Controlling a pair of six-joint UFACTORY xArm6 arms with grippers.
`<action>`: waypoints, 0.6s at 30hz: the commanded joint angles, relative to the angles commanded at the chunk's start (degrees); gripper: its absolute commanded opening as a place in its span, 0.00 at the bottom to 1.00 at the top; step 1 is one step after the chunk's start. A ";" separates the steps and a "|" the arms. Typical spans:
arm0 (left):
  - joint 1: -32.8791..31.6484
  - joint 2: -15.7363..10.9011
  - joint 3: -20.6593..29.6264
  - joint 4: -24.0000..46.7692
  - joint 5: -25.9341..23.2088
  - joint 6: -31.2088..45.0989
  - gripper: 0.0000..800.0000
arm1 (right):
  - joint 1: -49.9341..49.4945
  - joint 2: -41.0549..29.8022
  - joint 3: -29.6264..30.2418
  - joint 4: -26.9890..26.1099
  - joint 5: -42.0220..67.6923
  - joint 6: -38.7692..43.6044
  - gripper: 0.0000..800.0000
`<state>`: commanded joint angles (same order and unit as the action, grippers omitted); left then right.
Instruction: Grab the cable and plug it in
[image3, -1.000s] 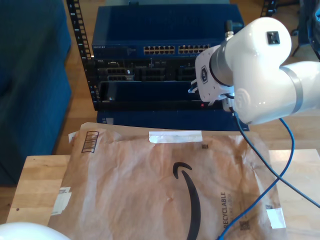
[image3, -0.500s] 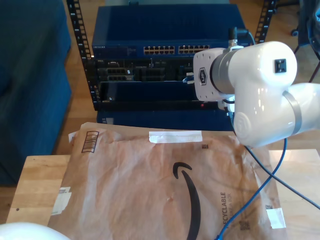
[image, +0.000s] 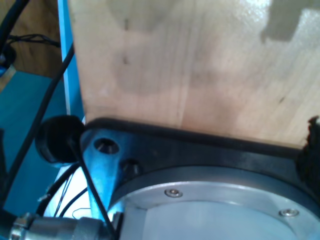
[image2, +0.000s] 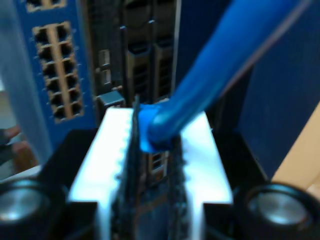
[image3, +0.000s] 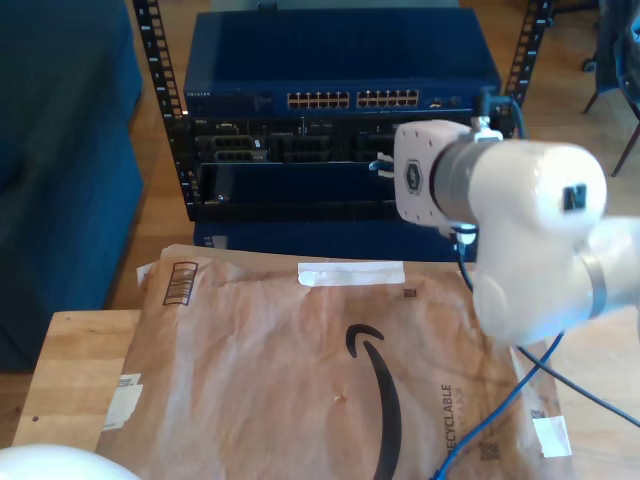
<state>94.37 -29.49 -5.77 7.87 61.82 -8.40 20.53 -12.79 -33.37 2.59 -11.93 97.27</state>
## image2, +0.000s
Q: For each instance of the black rack server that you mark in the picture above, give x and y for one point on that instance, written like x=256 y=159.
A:
x=140 y=50

